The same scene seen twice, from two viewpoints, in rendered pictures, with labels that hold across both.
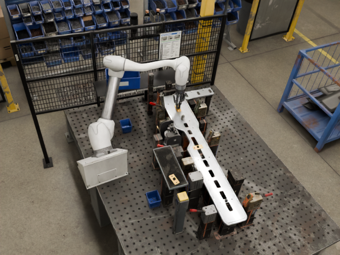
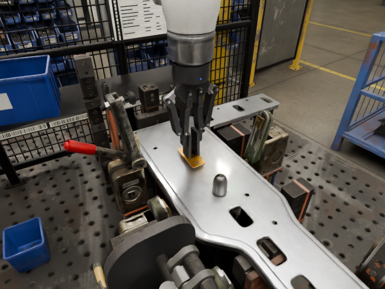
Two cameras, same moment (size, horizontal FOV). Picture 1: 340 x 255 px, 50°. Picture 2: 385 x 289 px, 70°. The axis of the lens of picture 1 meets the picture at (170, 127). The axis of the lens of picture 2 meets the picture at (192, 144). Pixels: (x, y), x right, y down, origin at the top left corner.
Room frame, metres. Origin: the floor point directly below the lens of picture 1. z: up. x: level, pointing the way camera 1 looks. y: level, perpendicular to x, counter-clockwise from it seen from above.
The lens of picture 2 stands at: (1.84, 0.00, 1.44)
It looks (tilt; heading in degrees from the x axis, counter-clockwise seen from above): 36 degrees down; 354
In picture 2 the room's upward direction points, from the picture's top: straight up
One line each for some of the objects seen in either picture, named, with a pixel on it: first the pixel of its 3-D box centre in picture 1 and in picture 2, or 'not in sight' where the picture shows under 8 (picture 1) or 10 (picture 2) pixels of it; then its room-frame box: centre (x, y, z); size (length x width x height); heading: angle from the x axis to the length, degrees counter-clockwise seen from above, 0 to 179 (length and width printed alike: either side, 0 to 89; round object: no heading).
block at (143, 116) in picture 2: (168, 102); (157, 149); (2.62, 0.04, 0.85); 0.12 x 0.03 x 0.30; 113
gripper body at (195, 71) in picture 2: (179, 91); (191, 81); (2.37, -0.06, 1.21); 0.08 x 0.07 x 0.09; 113
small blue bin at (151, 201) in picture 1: (153, 199); not in sight; (1.57, 0.08, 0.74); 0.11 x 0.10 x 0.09; 23
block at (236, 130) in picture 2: (192, 112); (229, 166); (2.51, -0.20, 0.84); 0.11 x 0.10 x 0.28; 113
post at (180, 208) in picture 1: (179, 214); not in sight; (1.36, -0.13, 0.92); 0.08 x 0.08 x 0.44; 23
